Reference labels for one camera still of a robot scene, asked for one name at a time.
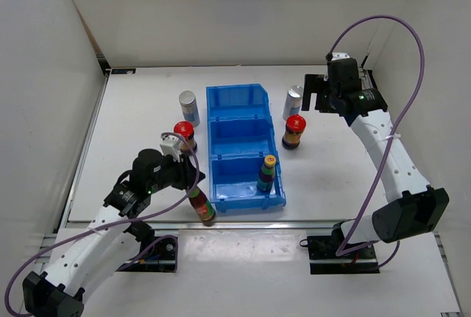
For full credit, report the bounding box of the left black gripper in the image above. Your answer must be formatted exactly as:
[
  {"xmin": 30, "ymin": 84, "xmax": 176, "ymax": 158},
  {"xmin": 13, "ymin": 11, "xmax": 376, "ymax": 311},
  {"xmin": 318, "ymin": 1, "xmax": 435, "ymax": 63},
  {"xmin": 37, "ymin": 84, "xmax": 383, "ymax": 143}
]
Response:
[{"xmin": 147, "ymin": 150, "xmax": 205, "ymax": 193}]

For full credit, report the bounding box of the yellow-capped sauce bottle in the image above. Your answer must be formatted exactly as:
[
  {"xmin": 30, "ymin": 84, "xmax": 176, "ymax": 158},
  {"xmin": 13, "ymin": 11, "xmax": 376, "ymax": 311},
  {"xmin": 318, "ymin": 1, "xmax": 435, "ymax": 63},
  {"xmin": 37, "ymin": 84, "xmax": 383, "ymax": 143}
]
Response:
[{"xmin": 188, "ymin": 187, "xmax": 216, "ymax": 226}]

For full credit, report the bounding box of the green-labelled sauce bottle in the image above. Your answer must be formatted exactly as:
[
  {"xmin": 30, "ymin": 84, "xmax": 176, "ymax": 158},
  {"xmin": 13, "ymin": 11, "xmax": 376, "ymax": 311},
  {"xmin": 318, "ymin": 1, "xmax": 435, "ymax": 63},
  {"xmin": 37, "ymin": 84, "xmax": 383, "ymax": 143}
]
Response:
[{"xmin": 257, "ymin": 154, "xmax": 277, "ymax": 192}]

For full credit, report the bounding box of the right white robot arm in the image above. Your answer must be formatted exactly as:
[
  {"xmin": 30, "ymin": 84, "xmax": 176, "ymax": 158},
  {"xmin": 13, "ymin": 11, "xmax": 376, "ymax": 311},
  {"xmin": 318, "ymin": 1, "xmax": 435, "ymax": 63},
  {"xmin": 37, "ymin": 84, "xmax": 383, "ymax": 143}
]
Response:
[{"xmin": 302, "ymin": 52, "xmax": 450, "ymax": 258}]

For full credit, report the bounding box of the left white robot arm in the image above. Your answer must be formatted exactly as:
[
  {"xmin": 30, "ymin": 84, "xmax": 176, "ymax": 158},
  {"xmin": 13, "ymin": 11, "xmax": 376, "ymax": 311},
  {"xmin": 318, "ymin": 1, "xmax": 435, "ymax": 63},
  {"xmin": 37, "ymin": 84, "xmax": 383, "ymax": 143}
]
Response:
[{"xmin": 22, "ymin": 149, "xmax": 205, "ymax": 316}]

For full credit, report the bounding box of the right silver-capped white shaker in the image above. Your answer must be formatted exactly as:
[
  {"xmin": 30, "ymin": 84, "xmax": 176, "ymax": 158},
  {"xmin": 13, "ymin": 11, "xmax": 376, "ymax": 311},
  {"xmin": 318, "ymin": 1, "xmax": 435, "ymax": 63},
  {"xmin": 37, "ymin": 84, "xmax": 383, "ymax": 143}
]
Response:
[{"xmin": 283, "ymin": 85, "xmax": 303, "ymax": 121}]

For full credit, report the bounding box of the silver-capped white shaker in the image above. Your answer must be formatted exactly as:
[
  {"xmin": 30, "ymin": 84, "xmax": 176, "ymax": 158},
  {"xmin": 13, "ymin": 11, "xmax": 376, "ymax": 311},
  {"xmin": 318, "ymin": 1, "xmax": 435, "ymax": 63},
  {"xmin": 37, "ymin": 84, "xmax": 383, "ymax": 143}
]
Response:
[
  {"xmin": 283, "ymin": 85, "xmax": 303, "ymax": 121},
  {"xmin": 179, "ymin": 90, "xmax": 200, "ymax": 127}
]

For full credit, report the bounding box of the left red-lidded sauce jar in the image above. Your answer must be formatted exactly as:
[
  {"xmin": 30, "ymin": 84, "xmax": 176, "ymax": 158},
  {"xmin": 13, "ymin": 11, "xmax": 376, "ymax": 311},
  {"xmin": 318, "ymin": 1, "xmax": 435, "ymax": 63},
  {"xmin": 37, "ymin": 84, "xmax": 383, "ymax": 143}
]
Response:
[{"xmin": 174, "ymin": 121, "xmax": 197, "ymax": 154}]

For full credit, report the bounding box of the red-lidded sauce jar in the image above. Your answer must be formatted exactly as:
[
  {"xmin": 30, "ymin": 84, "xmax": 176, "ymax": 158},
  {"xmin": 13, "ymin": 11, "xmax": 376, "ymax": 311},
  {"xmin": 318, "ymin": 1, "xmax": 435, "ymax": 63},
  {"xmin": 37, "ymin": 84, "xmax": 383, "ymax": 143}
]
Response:
[
  {"xmin": 282, "ymin": 114, "xmax": 306, "ymax": 150},
  {"xmin": 174, "ymin": 121, "xmax": 197, "ymax": 154}
]

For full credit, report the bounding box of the right red-lidded sauce jar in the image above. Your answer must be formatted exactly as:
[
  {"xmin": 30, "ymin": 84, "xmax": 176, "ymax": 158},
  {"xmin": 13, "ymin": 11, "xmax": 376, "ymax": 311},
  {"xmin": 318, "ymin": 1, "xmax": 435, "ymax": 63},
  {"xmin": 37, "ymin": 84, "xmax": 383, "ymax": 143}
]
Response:
[{"xmin": 282, "ymin": 114, "xmax": 306, "ymax": 150}]

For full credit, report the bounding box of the blue three-compartment plastic bin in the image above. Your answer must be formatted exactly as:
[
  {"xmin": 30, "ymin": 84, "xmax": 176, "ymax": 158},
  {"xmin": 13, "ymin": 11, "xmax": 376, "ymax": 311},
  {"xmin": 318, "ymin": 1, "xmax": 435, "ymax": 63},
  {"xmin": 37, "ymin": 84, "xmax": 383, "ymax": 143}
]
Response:
[{"xmin": 206, "ymin": 84, "xmax": 286, "ymax": 213}]

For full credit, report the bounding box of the left silver-capped white shaker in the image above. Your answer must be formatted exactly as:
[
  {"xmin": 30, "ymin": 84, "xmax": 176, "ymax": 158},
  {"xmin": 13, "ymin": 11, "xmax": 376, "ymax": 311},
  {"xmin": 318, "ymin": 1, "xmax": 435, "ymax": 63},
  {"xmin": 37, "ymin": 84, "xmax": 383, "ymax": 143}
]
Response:
[{"xmin": 179, "ymin": 90, "xmax": 200, "ymax": 127}]

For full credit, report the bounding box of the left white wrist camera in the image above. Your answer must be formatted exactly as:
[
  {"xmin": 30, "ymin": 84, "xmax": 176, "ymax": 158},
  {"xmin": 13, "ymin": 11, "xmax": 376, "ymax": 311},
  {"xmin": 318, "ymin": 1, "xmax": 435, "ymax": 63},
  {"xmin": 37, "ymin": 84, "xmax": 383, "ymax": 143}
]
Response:
[{"xmin": 160, "ymin": 135, "xmax": 183, "ymax": 163}]

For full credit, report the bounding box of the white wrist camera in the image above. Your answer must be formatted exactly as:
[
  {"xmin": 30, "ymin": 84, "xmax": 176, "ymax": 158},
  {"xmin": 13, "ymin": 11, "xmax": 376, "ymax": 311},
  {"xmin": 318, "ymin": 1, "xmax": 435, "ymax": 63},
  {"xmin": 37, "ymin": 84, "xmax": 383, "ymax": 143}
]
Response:
[
  {"xmin": 160, "ymin": 135, "xmax": 183, "ymax": 163},
  {"xmin": 325, "ymin": 51, "xmax": 350, "ymax": 62}
]

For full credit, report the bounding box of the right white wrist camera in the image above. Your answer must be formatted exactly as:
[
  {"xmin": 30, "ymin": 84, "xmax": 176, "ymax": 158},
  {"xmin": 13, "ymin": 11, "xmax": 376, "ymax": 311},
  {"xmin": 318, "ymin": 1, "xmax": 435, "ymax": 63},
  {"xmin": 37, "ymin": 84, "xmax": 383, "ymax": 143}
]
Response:
[{"xmin": 325, "ymin": 51, "xmax": 350, "ymax": 62}]

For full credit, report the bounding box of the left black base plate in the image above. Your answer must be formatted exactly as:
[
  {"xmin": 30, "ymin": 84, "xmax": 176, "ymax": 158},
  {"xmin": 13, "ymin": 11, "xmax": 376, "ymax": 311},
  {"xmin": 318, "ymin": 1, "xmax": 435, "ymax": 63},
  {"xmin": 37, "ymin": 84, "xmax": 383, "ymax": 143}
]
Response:
[{"xmin": 117, "ymin": 235, "xmax": 179, "ymax": 273}]

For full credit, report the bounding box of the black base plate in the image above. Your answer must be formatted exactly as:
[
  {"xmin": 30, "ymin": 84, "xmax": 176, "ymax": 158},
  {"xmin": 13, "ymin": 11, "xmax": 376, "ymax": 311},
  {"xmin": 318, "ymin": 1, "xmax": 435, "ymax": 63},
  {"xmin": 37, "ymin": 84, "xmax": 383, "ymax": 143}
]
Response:
[
  {"xmin": 117, "ymin": 235, "xmax": 179, "ymax": 273},
  {"xmin": 300, "ymin": 236, "xmax": 380, "ymax": 275}
]

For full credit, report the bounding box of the aluminium frame rail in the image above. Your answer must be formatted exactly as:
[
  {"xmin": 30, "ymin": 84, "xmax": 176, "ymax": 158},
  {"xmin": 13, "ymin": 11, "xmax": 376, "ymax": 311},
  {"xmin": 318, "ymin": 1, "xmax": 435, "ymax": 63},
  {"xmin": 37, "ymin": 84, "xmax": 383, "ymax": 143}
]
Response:
[{"xmin": 65, "ymin": 220, "xmax": 420, "ymax": 231}]

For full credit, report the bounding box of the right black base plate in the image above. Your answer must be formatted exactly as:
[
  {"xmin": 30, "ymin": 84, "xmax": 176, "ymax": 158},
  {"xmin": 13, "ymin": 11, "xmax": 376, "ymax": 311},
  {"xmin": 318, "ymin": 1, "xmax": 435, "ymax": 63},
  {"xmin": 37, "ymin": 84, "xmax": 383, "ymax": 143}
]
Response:
[{"xmin": 300, "ymin": 236, "xmax": 380, "ymax": 275}]

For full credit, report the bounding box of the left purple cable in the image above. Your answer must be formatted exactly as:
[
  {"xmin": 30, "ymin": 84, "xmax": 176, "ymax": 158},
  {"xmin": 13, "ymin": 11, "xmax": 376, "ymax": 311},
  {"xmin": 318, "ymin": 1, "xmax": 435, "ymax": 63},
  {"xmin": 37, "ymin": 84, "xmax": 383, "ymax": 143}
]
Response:
[{"xmin": 4, "ymin": 132, "xmax": 202, "ymax": 314}]

